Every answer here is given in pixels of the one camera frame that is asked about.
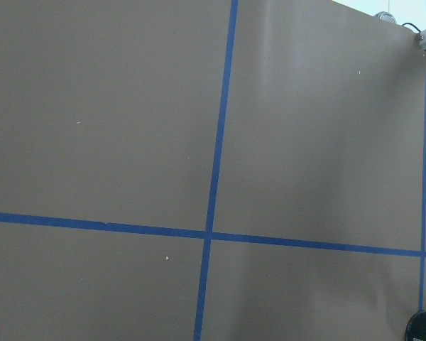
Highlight black mesh pen cup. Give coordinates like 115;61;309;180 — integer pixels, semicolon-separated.
404;311;426;341

